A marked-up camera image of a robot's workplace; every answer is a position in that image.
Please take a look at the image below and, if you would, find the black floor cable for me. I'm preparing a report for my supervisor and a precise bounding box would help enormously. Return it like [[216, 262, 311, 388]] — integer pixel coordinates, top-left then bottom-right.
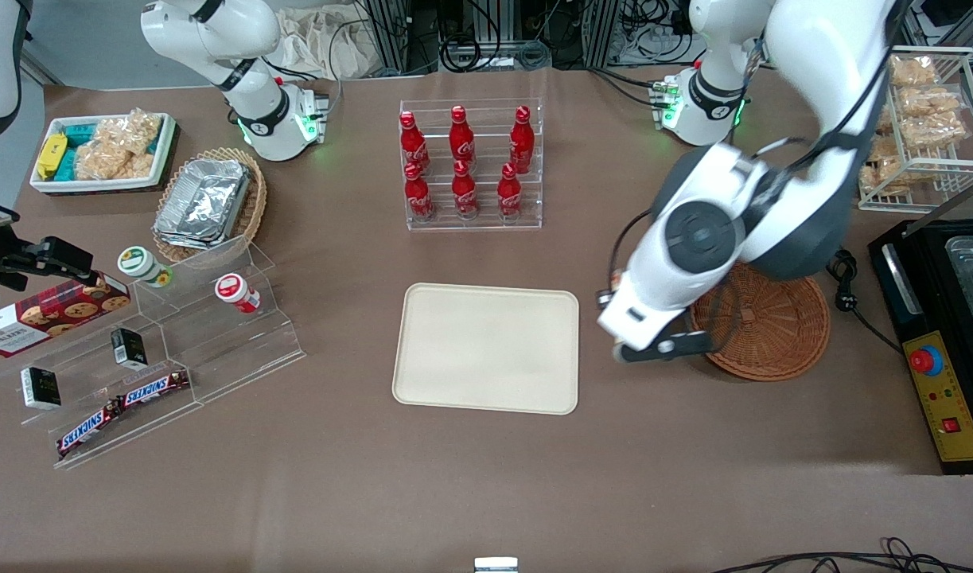
[[710, 537, 973, 573]]

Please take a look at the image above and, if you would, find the aluminium frame rack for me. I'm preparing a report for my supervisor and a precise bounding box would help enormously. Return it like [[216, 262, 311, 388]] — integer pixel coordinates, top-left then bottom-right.
[[361, 0, 694, 74]]

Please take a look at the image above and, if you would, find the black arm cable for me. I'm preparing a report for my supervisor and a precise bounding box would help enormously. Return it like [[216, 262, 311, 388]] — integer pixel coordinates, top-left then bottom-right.
[[609, 0, 910, 279]]

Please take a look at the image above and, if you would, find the beige plastic tray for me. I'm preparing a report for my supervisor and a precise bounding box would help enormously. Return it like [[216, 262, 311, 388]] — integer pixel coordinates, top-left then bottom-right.
[[391, 282, 581, 417]]

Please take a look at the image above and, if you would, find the light wicker basket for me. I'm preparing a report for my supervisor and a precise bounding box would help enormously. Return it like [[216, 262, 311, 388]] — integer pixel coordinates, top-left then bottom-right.
[[152, 146, 268, 264]]

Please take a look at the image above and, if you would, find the clear acrylic stepped riser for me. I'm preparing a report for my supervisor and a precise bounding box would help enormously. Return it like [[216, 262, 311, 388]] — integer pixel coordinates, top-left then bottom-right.
[[130, 235, 307, 403], [0, 283, 206, 471]]

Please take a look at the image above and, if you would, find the red cookie box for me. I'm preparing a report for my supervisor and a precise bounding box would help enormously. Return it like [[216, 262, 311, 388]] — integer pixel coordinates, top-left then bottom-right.
[[0, 272, 132, 359]]

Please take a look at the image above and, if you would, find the small black box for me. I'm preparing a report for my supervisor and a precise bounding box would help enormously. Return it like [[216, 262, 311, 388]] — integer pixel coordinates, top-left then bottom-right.
[[20, 365, 63, 411], [110, 326, 150, 372]]

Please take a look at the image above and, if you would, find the red lid cup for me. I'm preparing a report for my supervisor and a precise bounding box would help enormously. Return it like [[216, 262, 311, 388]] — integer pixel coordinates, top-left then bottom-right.
[[214, 272, 263, 314]]

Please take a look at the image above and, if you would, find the beige cloth bag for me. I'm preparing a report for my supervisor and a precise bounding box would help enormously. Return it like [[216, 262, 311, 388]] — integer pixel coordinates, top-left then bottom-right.
[[278, 6, 393, 81]]

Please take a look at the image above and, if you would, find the Snickers bar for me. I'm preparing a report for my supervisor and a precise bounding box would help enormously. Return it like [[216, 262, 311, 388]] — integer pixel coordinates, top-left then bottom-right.
[[119, 368, 193, 409], [56, 400, 123, 461]]

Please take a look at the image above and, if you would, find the clear rice cracker bag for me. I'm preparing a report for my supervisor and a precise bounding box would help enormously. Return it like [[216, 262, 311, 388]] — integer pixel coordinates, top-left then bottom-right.
[[96, 109, 163, 157], [73, 140, 155, 181]]

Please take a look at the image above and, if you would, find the red cola bottle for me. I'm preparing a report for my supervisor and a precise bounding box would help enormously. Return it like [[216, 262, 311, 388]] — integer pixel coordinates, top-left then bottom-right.
[[508, 105, 535, 174], [403, 162, 436, 223], [496, 162, 524, 220], [451, 160, 480, 220], [398, 111, 432, 176], [449, 104, 477, 170]]

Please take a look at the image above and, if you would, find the green lid cup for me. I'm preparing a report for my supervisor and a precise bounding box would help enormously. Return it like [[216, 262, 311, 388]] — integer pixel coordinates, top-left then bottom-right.
[[117, 245, 175, 290]]

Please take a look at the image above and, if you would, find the black control box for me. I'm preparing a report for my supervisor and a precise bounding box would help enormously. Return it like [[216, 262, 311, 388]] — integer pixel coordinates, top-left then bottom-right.
[[867, 216, 973, 476]]

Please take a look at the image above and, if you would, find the aluminium foil container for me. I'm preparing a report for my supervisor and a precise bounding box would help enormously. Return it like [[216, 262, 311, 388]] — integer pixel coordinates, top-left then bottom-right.
[[153, 158, 253, 250]]

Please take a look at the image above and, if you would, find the white wire rack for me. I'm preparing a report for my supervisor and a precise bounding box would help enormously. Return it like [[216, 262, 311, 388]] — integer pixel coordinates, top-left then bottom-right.
[[857, 45, 973, 214]]

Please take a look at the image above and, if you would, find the black power cable with plug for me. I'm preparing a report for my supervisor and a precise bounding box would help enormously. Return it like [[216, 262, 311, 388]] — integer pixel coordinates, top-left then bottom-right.
[[827, 248, 905, 353]]

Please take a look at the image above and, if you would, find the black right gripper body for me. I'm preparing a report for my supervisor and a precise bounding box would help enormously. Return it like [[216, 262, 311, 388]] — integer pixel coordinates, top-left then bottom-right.
[[0, 239, 37, 292]]

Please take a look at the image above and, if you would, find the yellow snack packet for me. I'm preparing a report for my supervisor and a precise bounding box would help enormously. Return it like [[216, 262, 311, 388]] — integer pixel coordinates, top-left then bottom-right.
[[36, 132, 68, 181]]

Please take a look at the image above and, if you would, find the brown wicker basket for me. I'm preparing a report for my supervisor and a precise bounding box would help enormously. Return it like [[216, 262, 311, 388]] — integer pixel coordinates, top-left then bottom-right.
[[687, 261, 832, 384]]

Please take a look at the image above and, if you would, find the white rectangular snack bin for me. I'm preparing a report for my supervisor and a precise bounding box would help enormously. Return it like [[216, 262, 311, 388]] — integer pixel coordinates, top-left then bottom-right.
[[29, 112, 177, 194]]

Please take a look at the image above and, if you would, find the clear acrylic bottle rack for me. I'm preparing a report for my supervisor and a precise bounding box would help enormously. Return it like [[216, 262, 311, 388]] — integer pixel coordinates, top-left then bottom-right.
[[398, 97, 545, 232]]

